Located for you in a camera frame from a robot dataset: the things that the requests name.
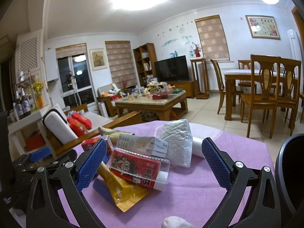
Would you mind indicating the beer bottle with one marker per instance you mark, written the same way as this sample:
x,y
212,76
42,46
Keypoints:
x,y
25,103

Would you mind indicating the wooden bookshelf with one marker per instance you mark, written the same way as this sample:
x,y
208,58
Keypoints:
x,y
145,58

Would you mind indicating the milk carton box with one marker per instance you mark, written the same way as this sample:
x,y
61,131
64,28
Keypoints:
x,y
147,145

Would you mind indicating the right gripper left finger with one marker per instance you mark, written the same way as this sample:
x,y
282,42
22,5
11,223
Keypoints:
x,y
44,207

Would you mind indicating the wooden dining chair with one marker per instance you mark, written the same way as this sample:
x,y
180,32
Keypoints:
x,y
220,84
290,79
265,70

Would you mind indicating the white standing air conditioner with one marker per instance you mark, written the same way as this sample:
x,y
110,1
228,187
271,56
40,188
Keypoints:
x,y
294,44

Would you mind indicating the small red box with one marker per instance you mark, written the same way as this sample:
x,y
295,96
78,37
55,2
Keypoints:
x,y
88,143

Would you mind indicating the yellow flower vase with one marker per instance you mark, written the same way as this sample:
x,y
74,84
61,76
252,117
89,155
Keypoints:
x,y
38,87

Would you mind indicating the sunflower framed picture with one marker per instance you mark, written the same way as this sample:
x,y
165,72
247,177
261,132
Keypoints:
x,y
98,59

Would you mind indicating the wooden dining chair near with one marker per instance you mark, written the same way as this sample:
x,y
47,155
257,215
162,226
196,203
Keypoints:
x,y
265,70

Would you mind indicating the black trash bin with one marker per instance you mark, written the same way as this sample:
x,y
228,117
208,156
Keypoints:
x,y
289,175

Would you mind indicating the black flat television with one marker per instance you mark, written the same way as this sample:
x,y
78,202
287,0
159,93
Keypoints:
x,y
172,69

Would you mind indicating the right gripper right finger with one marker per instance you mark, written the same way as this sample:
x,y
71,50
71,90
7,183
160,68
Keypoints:
x,y
251,198

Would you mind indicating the red cushion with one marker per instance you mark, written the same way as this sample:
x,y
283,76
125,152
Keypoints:
x,y
79,124

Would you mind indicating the wooden sofa with cushions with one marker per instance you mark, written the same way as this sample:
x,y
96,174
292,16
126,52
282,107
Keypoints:
x,y
70,128

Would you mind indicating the blue foil packet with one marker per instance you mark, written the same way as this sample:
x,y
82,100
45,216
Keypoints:
x,y
103,190

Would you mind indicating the wooden coffee table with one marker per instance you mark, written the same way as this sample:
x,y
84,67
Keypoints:
x,y
171,108

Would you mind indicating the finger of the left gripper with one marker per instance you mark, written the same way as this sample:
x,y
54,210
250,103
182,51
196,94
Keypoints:
x,y
40,154

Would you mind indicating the red snack box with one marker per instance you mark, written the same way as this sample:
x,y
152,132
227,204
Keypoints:
x,y
146,171

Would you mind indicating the framed floral wall picture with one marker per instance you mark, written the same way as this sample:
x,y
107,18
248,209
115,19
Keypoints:
x,y
263,27

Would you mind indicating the purple white tube bottle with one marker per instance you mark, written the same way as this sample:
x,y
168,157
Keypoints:
x,y
196,147

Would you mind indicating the wooden dining chair left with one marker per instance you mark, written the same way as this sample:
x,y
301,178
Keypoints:
x,y
220,84

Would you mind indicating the purple tablecloth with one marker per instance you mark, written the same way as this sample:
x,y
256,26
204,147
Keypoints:
x,y
190,193

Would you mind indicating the tall wooden plant stand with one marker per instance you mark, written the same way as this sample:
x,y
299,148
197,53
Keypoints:
x,y
200,78

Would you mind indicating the yellow gold foil bag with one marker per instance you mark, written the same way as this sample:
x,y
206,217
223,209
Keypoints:
x,y
124,194

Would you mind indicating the wooden tv cabinet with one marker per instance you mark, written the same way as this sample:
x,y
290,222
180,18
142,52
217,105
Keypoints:
x,y
188,86

